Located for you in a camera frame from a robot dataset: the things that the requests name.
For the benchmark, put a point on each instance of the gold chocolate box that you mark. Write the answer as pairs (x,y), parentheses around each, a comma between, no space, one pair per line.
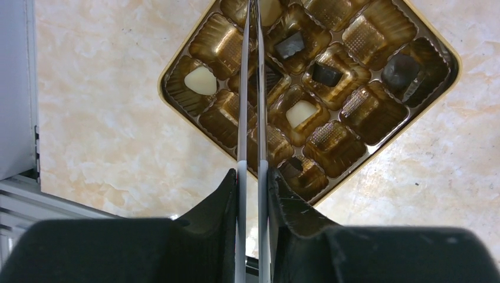
(354,120)

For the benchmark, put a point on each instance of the dark square chocolate piece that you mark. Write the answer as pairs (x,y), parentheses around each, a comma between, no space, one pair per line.
(326,75)

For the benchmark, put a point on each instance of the white square chocolate piece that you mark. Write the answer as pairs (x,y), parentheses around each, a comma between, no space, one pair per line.
(300,112)

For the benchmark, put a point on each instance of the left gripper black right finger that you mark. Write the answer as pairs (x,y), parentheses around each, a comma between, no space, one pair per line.
(307,246)

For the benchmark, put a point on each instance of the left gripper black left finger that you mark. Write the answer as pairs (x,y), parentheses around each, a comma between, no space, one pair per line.
(199,246)

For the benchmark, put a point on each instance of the metal tongs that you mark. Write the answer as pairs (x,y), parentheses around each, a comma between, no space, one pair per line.
(253,53)

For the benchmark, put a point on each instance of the round dark chocolate piece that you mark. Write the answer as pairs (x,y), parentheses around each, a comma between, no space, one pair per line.
(400,71)

